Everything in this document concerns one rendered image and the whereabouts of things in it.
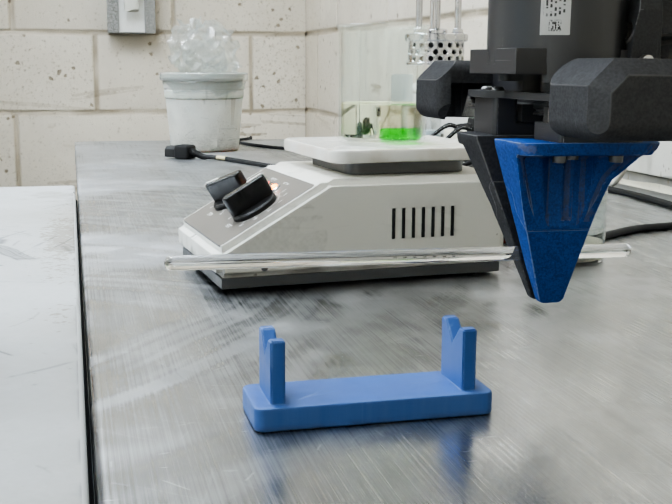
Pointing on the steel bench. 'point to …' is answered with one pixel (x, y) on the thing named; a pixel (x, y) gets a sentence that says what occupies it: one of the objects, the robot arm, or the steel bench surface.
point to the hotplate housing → (363, 222)
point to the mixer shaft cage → (449, 49)
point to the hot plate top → (325, 146)
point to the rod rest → (367, 389)
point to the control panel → (202, 222)
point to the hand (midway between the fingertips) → (548, 220)
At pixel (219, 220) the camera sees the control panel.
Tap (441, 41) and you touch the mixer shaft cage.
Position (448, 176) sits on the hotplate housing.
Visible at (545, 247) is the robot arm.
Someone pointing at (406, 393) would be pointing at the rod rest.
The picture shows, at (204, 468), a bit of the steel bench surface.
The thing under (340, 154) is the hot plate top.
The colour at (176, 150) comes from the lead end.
